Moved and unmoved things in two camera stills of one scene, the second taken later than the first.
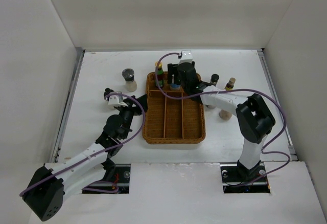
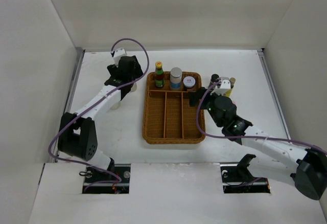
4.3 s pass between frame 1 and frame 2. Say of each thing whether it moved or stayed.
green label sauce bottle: stayed
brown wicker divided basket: stayed
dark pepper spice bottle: stayed
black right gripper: moved
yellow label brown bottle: stayed
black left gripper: moved
